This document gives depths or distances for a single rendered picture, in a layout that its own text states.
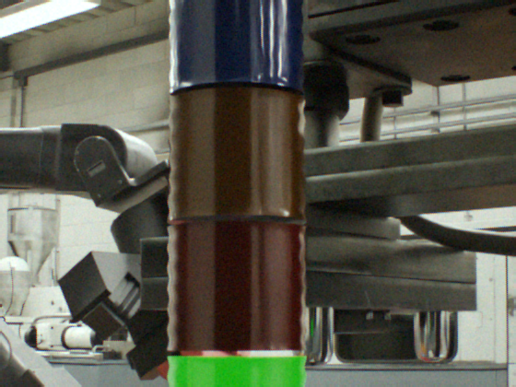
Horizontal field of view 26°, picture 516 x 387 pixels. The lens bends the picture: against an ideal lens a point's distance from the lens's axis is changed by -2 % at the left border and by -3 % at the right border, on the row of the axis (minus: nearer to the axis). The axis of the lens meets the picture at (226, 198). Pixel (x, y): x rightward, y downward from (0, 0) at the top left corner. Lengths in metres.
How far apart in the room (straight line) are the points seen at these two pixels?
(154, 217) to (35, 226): 8.17
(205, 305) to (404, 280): 0.31
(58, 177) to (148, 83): 9.30
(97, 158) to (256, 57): 0.63
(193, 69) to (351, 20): 0.23
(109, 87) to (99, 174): 9.71
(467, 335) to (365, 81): 5.12
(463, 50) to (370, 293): 0.13
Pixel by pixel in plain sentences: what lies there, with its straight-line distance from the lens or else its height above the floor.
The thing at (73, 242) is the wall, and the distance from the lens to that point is 10.76.
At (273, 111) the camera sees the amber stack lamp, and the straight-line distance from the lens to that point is 0.30.
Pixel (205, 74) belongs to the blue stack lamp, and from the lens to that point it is 0.30.
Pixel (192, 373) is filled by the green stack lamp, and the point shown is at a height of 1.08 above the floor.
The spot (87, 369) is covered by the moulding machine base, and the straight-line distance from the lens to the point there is 7.54.
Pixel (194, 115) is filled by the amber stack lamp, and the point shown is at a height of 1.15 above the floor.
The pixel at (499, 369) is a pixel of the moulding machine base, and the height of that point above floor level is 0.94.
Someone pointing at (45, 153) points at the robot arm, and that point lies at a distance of 0.96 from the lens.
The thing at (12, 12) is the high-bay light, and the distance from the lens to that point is 8.31.
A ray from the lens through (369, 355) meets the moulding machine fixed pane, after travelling 6.04.
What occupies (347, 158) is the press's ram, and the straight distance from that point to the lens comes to 0.54.
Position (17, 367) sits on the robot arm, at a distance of 0.96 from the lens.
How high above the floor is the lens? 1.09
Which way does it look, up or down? 7 degrees up
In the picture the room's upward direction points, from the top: straight up
